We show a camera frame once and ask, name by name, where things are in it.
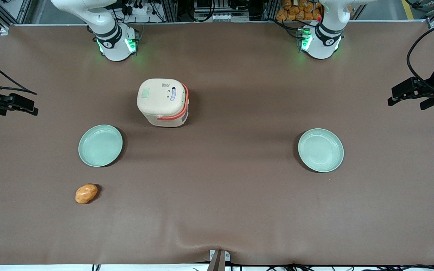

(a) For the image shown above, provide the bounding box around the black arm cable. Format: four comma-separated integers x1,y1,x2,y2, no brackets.
0,51,38,95
406,23,434,93

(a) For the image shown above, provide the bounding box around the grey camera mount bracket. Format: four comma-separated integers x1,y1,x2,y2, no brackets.
208,249,231,271

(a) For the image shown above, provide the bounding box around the cream rice cooker orange handle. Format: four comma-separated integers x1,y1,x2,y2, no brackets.
137,78,190,128

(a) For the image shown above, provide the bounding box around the brown table cover cloth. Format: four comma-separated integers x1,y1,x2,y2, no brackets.
0,21,434,266

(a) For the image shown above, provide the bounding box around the orange-brown potato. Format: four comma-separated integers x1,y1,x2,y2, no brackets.
75,183,98,204

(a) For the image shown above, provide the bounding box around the white power strip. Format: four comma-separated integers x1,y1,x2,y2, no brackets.
124,3,154,16

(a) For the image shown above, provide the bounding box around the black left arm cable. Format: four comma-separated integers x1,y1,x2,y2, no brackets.
406,23,434,93

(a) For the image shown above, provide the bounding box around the pale green round plate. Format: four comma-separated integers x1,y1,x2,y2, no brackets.
78,125,123,167
298,128,344,173

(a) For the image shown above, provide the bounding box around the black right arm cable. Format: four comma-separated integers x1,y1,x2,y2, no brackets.
0,51,38,95

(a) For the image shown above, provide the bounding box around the pile of orange snack bags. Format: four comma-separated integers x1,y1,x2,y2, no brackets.
276,0,323,21

